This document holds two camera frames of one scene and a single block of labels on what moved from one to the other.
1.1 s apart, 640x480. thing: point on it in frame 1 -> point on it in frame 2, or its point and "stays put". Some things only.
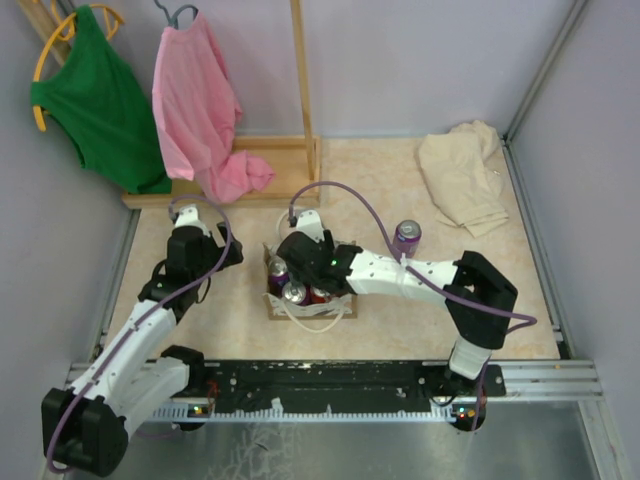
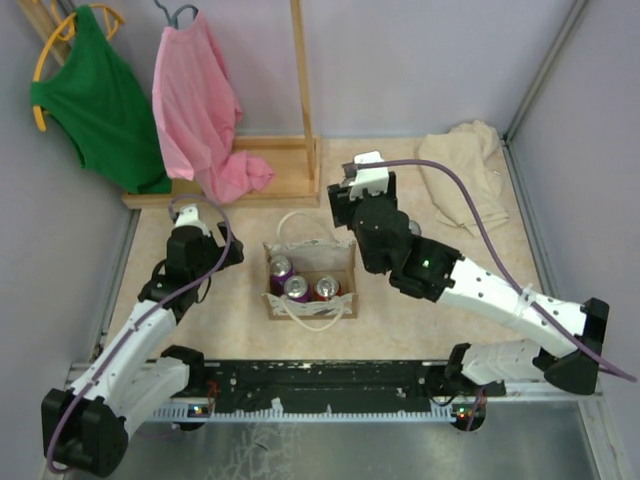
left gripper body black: x=211 y=253 stays put
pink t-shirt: x=197 y=115 stays put
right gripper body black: x=301 y=277 -> x=344 y=211
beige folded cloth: x=463 y=175 stays put
